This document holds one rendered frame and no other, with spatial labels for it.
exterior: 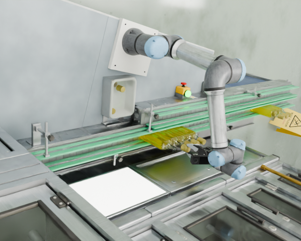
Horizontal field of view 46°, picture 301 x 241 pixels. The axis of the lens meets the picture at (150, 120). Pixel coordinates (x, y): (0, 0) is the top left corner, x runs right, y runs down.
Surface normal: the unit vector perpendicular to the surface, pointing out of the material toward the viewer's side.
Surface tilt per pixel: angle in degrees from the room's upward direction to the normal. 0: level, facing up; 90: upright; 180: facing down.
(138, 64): 0
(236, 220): 90
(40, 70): 0
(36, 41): 0
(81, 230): 90
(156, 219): 90
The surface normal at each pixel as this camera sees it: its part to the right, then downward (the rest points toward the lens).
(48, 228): 0.10, -0.94
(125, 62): 0.66, 0.31
